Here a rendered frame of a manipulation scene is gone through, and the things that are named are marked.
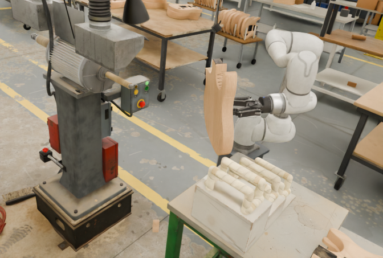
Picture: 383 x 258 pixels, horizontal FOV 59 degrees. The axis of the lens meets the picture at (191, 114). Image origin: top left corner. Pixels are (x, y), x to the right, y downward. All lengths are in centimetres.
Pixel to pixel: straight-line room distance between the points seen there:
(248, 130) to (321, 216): 79
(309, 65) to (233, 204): 61
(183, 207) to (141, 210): 129
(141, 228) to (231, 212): 143
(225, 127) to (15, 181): 223
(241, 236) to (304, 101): 61
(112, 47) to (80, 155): 96
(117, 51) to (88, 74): 37
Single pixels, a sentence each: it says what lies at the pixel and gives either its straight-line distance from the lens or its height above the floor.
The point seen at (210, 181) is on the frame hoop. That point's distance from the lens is 132.
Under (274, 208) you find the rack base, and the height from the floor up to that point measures 102.
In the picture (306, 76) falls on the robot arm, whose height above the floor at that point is 152.
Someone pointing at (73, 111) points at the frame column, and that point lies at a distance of 209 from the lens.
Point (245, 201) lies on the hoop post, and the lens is 125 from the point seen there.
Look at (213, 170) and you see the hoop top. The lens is 128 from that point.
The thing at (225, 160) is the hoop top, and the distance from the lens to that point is 134.
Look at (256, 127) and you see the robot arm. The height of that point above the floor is 91.
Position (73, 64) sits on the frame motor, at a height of 128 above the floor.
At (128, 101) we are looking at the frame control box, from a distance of 212.
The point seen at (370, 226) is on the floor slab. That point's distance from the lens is 328.
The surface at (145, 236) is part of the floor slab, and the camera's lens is 262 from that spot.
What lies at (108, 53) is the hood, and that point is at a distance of 155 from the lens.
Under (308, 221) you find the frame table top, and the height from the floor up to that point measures 93.
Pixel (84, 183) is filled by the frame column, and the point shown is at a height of 40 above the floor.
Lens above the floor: 200
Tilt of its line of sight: 29 degrees down
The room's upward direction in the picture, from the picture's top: 7 degrees clockwise
